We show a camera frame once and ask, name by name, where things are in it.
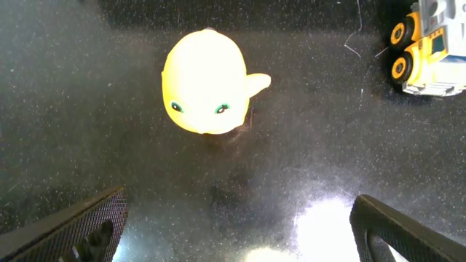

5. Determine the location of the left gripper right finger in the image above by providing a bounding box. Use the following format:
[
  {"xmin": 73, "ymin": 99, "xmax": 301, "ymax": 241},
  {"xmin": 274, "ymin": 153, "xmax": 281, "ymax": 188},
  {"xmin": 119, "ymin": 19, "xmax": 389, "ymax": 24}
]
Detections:
[{"xmin": 349, "ymin": 194, "xmax": 466, "ymax": 262}]

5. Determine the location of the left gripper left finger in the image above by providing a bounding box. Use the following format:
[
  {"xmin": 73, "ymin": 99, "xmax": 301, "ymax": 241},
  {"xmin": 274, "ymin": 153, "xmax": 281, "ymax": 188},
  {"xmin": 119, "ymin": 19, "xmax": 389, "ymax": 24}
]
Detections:
[{"xmin": 0, "ymin": 186, "xmax": 129, "ymax": 262}]

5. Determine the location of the grey and yellow toy truck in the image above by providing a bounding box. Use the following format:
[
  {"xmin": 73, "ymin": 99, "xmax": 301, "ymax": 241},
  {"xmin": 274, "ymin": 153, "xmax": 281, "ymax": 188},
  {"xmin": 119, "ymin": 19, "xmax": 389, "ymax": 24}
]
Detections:
[{"xmin": 385, "ymin": 0, "xmax": 466, "ymax": 98}]

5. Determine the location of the orange toy dinosaur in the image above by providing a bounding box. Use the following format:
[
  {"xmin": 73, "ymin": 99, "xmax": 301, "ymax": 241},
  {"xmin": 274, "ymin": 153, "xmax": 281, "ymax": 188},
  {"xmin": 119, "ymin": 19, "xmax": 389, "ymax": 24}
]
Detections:
[{"xmin": 161, "ymin": 28, "xmax": 272, "ymax": 135}]

